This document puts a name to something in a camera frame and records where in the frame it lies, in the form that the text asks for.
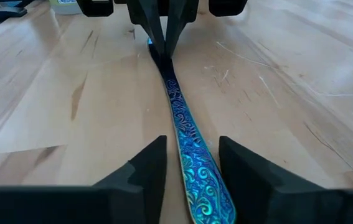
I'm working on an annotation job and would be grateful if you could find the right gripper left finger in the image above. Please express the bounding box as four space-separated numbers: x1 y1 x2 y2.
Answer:
0 135 167 224

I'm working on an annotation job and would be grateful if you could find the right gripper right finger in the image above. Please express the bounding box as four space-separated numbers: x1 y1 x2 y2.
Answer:
219 136 353 224

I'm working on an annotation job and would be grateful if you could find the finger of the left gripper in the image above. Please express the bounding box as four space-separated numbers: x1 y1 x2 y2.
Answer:
134 0 167 56
164 0 193 59

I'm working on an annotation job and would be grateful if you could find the iridescent rainbow knife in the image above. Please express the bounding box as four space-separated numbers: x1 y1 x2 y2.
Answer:
147 37 237 224

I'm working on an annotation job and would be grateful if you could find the clear plastic bottle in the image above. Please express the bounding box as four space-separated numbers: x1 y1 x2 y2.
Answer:
49 0 83 16

